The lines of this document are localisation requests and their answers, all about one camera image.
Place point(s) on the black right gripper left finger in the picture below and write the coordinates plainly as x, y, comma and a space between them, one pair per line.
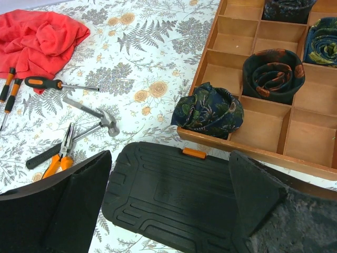
56, 214

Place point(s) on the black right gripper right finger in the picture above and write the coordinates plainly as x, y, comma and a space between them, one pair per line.
278, 212

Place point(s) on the black plastic tool case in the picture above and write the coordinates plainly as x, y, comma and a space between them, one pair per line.
184, 202

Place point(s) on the wooden compartment tray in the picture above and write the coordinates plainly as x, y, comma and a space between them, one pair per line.
300, 136

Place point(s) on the steel claw hammer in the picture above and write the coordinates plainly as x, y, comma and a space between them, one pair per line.
107, 121

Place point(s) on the dark floral rolled cloth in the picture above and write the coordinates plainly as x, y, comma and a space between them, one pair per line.
212, 111

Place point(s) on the large orange black screwdriver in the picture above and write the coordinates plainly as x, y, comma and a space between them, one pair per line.
42, 83

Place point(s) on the small orange black screwdriver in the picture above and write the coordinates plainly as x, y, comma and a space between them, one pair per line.
5, 89

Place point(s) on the black orange rolled cloth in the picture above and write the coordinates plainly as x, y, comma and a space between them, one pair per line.
274, 75

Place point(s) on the red crumpled cloth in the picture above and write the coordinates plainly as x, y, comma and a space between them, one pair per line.
38, 43

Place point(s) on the blue green rolled cloth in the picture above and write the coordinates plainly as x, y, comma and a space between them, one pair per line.
320, 46

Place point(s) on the dark rolled cloth top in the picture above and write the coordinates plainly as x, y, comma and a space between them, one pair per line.
291, 11

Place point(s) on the orange handled needle-nose pliers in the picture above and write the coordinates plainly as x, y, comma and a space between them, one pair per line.
62, 160

